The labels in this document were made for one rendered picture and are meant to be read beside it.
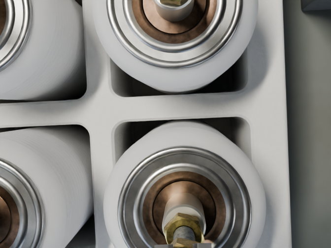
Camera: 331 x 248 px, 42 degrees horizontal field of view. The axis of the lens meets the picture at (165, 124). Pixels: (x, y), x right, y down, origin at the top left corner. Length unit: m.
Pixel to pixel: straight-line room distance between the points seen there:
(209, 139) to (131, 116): 0.09
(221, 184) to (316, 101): 0.29
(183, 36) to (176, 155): 0.07
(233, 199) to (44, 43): 0.14
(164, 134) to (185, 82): 0.03
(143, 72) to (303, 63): 0.30
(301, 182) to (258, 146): 0.21
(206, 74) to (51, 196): 0.11
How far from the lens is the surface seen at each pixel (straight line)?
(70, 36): 0.30
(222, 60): 0.25
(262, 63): 0.32
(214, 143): 0.25
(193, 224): 0.21
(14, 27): 0.26
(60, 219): 0.27
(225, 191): 0.25
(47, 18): 0.26
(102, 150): 0.32
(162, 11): 0.23
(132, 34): 0.25
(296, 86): 0.51
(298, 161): 0.52
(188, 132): 0.25
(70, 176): 0.29
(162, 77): 0.25
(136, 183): 0.25
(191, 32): 0.24
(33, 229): 0.27
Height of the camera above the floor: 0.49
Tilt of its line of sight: 86 degrees down
